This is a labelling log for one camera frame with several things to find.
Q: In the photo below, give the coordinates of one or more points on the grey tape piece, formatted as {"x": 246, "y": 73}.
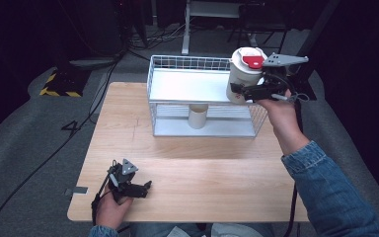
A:
{"x": 77, "y": 190}

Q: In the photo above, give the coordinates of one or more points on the white metal stand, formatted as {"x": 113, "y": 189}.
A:
{"x": 186, "y": 29}

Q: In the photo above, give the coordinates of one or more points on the dark slanted stand pole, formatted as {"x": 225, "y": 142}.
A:
{"x": 316, "y": 36}

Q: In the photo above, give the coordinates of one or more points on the white cup with red lid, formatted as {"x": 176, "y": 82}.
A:
{"x": 243, "y": 77}

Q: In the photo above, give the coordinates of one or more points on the black chair frame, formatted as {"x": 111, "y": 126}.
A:
{"x": 260, "y": 29}

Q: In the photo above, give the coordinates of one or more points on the beige paper cup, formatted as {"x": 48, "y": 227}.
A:
{"x": 197, "y": 118}

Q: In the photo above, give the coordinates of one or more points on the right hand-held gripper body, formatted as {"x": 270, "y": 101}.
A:
{"x": 276, "y": 84}

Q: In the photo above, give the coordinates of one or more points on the person's right hand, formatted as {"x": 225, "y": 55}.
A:
{"x": 281, "y": 115}

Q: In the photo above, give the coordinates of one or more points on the black yellow striped base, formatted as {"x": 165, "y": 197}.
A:
{"x": 64, "y": 82}

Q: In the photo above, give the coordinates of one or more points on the person's left hand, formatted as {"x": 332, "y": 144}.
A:
{"x": 110, "y": 212}

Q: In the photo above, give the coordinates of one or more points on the grey flat stand base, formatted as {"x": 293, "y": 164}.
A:
{"x": 93, "y": 62}

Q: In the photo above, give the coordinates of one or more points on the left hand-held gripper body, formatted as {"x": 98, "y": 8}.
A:
{"x": 121, "y": 179}

